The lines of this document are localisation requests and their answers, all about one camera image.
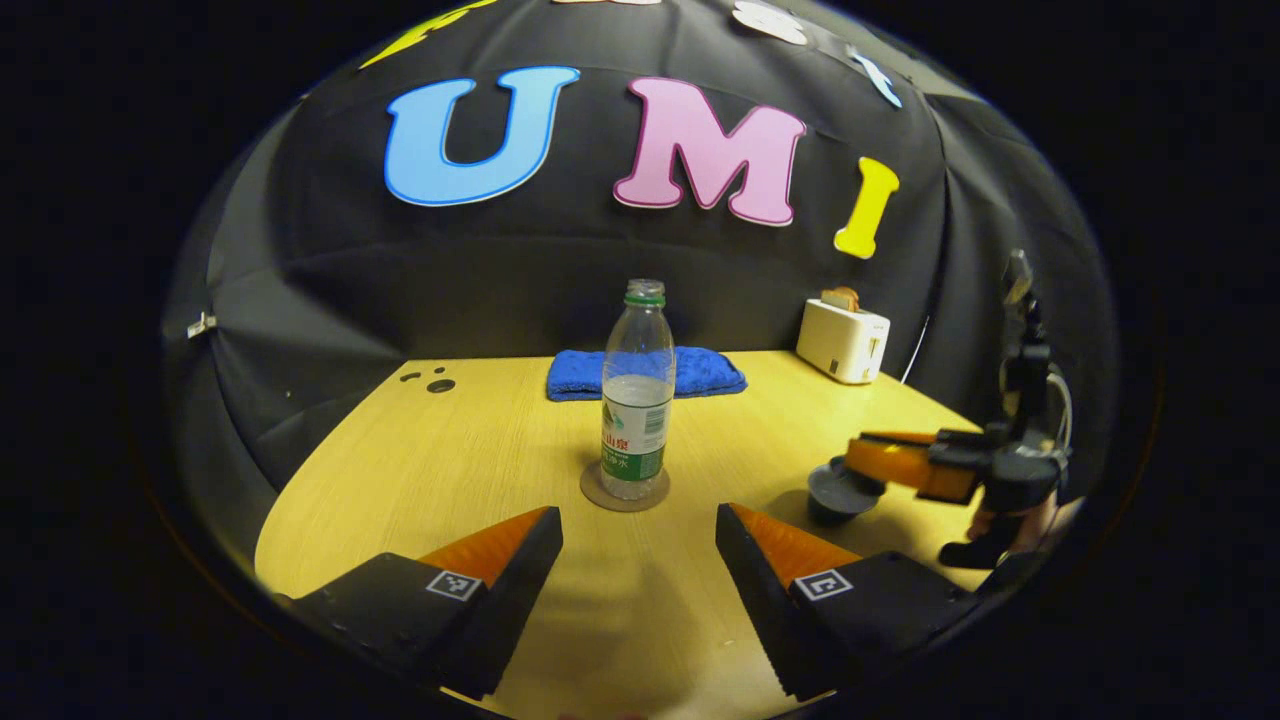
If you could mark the round brown coaster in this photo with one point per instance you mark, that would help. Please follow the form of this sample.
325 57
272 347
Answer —
595 495

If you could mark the black backdrop cloth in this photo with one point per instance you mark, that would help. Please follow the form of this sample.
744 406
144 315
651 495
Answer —
560 270

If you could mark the bread slice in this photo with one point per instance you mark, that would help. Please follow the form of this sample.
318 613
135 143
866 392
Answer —
840 298

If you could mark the silver cloth clip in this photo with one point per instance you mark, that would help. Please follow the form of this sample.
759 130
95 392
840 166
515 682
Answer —
201 325

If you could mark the clear plastic water bottle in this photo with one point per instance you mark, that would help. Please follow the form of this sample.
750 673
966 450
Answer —
635 400

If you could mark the white toaster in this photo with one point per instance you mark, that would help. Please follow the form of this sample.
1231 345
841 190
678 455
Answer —
840 345

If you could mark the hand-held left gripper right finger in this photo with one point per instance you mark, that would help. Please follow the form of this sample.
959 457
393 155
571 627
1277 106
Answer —
750 580

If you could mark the blue folded towel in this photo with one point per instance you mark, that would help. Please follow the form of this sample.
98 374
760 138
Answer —
710 372

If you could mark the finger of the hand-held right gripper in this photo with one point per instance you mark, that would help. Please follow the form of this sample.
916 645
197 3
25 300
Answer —
930 438
900 465

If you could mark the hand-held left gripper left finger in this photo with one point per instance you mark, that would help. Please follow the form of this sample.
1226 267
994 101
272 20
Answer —
525 570

